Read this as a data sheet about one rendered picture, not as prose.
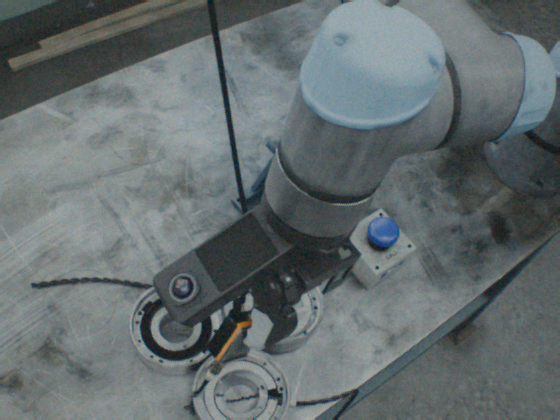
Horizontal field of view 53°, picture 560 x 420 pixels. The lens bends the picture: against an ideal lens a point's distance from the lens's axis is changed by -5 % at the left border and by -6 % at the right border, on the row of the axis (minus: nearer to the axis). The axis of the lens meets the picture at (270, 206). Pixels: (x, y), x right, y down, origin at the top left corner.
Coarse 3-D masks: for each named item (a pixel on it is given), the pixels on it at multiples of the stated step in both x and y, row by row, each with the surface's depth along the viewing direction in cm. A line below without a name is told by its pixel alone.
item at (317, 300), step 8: (320, 288) 70; (312, 296) 70; (320, 296) 69; (312, 304) 70; (320, 304) 69; (312, 312) 70; (320, 312) 68; (312, 320) 70; (320, 320) 68; (312, 328) 67; (296, 336) 67; (304, 336) 66; (312, 336) 69; (280, 344) 66; (288, 344) 66; (296, 344) 67
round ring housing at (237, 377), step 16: (256, 352) 65; (272, 368) 65; (224, 384) 63; (240, 384) 66; (256, 384) 64; (288, 384) 63; (288, 400) 62; (208, 416) 61; (224, 416) 62; (240, 416) 62; (256, 416) 62
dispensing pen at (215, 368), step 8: (256, 304) 56; (240, 312) 58; (248, 312) 58; (224, 320) 57; (232, 320) 56; (240, 320) 57; (248, 320) 57; (224, 328) 57; (232, 328) 56; (216, 336) 58; (224, 336) 57; (208, 344) 58; (216, 344) 58; (224, 344) 57; (216, 352) 58; (216, 360) 60; (208, 368) 61; (216, 368) 60; (208, 376) 60; (200, 392) 62; (192, 400) 62
